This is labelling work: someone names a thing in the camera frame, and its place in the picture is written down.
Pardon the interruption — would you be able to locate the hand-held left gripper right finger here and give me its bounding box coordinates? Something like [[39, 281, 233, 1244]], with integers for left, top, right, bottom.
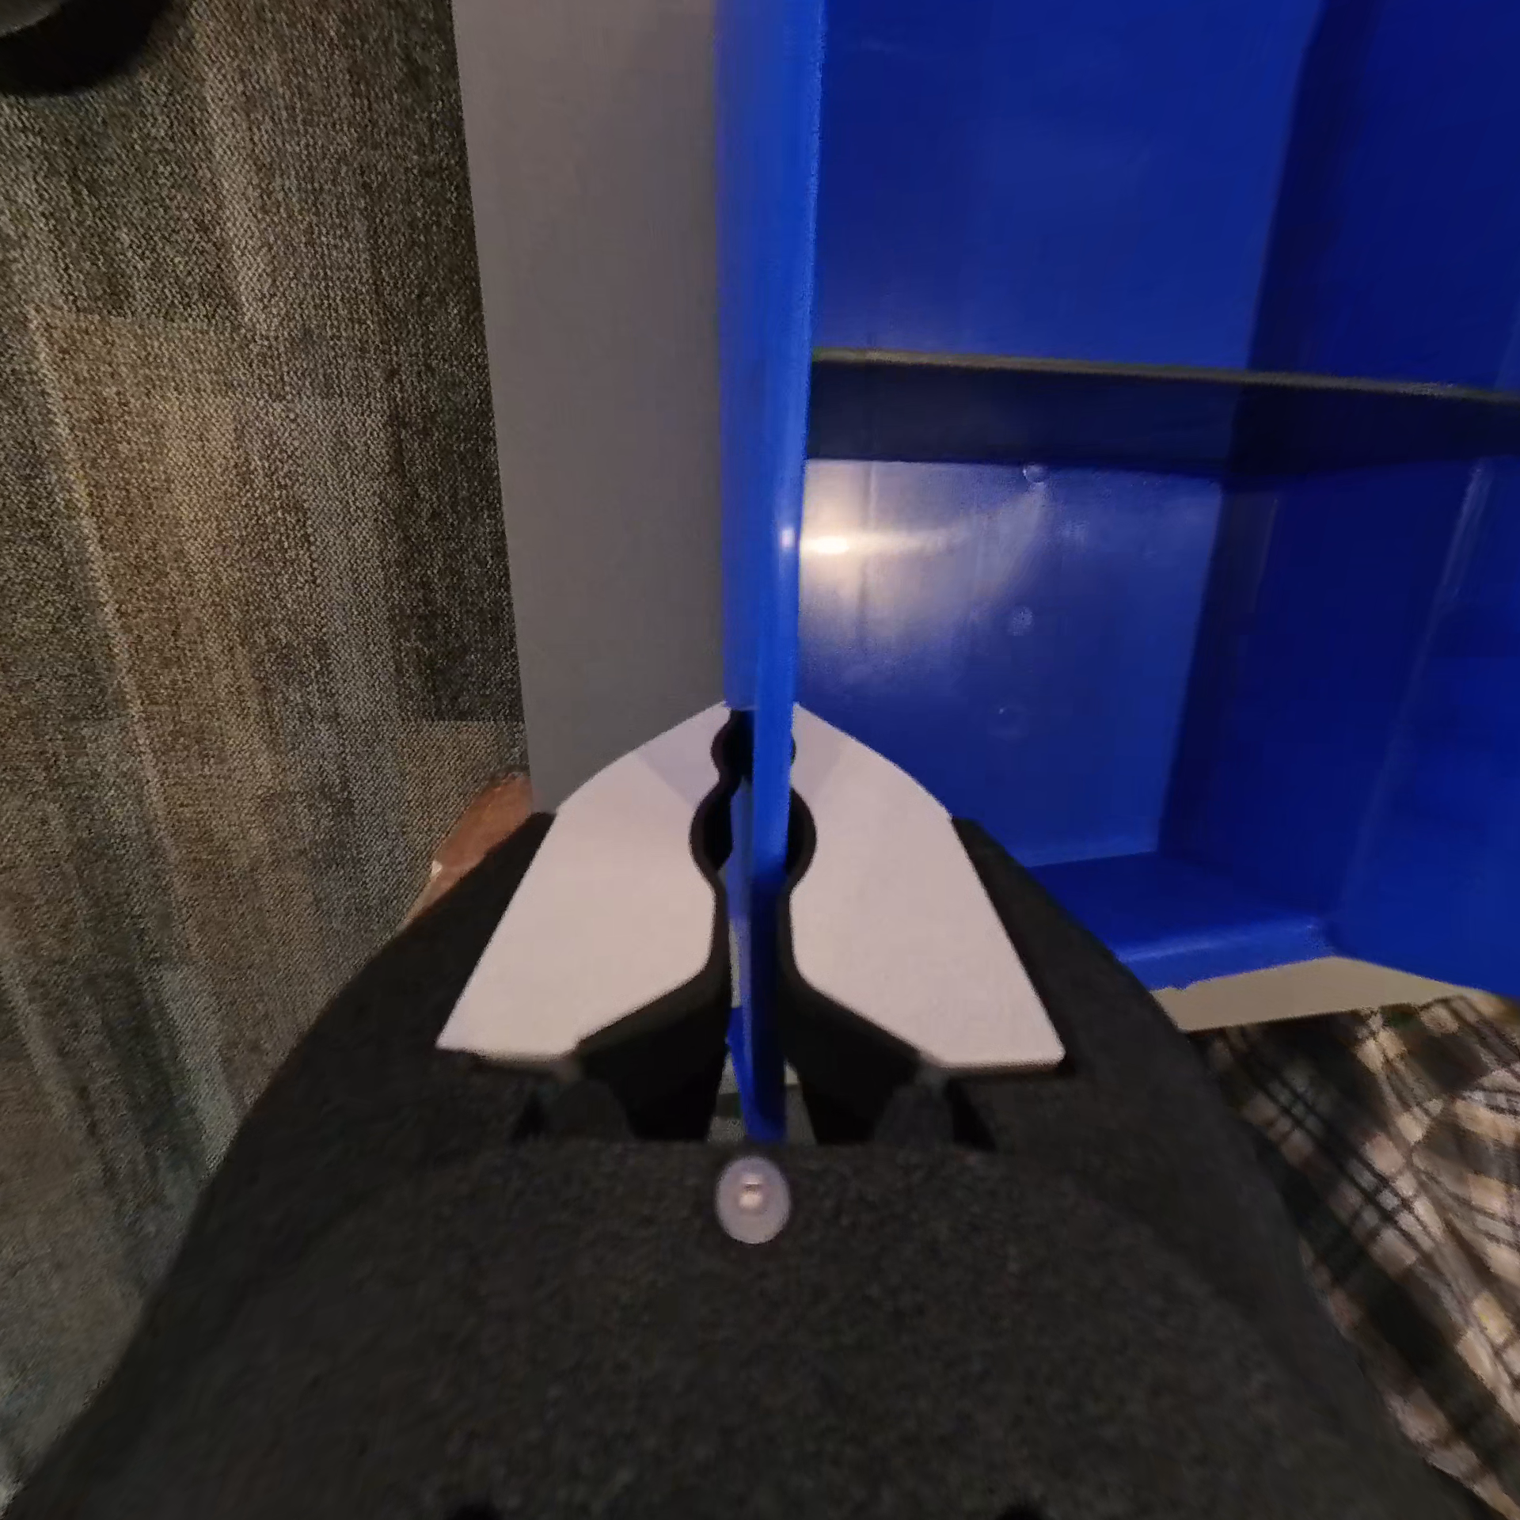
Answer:
[[777, 710, 1065, 1079]]

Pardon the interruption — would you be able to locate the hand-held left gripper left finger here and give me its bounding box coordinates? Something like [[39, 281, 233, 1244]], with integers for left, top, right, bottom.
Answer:
[[434, 703, 743, 1067]]

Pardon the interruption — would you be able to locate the blue plastic bin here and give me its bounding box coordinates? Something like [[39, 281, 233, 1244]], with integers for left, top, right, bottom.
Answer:
[[712, 0, 1520, 1148]]

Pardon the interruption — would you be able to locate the dark round object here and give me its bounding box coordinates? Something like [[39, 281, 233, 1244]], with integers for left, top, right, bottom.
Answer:
[[0, 0, 149, 97]]

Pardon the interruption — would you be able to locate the wooden post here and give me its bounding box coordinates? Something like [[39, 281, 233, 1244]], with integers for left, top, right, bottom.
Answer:
[[408, 770, 531, 929]]

